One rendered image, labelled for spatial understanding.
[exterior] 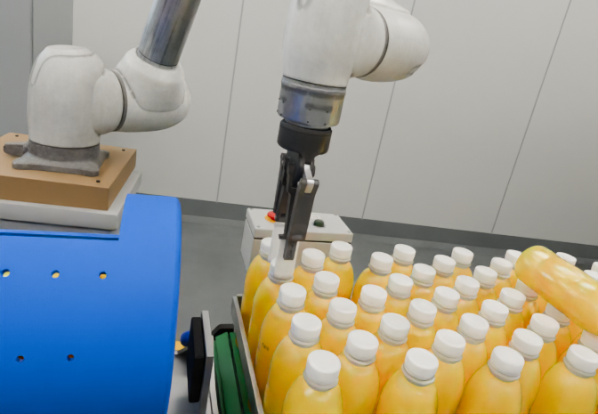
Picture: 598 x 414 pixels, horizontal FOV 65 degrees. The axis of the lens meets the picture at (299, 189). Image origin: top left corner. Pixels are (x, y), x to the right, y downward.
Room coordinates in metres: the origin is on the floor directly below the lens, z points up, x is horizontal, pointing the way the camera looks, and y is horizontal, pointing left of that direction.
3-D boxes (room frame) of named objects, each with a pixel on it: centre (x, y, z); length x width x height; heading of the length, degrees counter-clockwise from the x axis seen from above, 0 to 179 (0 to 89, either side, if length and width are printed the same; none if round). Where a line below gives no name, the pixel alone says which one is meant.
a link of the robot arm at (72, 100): (1.09, 0.57, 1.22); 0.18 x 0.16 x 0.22; 141
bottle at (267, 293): (0.66, 0.00, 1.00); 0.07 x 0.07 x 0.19
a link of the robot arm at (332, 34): (0.67, 0.00, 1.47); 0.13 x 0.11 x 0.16; 140
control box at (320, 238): (0.87, -0.01, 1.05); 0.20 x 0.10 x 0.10; 108
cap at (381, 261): (0.75, -0.17, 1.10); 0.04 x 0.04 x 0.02
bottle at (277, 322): (0.59, -0.02, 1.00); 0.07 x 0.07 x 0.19
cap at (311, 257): (0.71, -0.04, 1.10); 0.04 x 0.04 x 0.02
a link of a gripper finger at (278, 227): (0.68, 0.01, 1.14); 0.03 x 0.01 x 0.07; 108
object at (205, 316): (0.53, 0.09, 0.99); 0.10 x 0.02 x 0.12; 18
